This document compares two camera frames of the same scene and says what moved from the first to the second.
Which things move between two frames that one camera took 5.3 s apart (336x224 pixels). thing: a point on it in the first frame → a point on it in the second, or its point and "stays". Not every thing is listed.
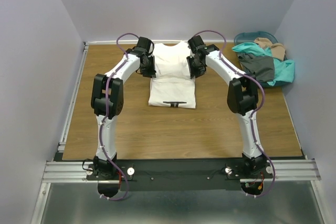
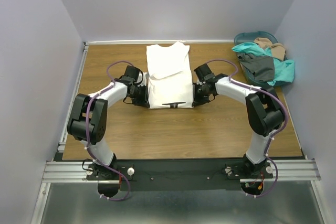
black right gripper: (196, 70) → (197, 95)
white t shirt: (172, 86) stays
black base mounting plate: (212, 174) stays
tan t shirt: (277, 49) stays
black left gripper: (149, 70) → (143, 97)
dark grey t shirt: (261, 67) stays
